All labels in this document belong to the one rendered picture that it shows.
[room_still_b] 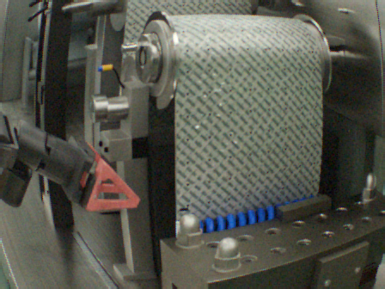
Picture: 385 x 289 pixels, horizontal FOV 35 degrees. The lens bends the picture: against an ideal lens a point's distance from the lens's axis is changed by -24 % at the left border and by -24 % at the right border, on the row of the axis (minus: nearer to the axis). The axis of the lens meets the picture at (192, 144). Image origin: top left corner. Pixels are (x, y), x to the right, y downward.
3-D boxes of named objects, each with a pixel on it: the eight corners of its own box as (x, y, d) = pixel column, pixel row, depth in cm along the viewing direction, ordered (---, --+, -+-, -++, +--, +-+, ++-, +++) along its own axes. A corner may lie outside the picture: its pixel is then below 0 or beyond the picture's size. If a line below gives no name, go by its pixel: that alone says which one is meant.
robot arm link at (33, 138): (16, 131, 84) (17, 109, 89) (2, 169, 87) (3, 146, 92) (52, 150, 87) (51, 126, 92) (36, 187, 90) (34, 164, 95)
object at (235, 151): (176, 230, 103) (174, 95, 97) (315, 201, 111) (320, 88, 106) (178, 231, 102) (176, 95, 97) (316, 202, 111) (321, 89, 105)
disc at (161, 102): (137, 96, 110) (143, 8, 105) (141, 96, 110) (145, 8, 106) (175, 120, 96) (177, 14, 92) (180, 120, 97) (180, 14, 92)
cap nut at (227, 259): (207, 265, 88) (208, 235, 87) (234, 260, 90) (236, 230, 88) (218, 274, 85) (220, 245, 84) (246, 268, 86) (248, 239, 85)
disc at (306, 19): (289, 86, 119) (283, 9, 115) (291, 86, 119) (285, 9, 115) (332, 108, 106) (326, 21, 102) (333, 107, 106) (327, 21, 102)
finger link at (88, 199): (133, 230, 93) (73, 204, 89) (117, 212, 99) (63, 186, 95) (155, 185, 92) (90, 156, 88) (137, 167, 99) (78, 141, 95)
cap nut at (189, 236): (171, 241, 96) (169, 211, 95) (197, 236, 98) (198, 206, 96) (181, 250, 93) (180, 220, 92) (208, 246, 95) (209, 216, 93)
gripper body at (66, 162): (81, 206, 89) (37, 184, 86) (65, 181, 99) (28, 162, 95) (97, 161, 89) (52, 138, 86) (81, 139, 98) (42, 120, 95)
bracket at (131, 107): (111, 269, 114) (97, 86, 105) (146, 267, 116) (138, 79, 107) (120, 281, 109) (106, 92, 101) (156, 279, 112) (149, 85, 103)
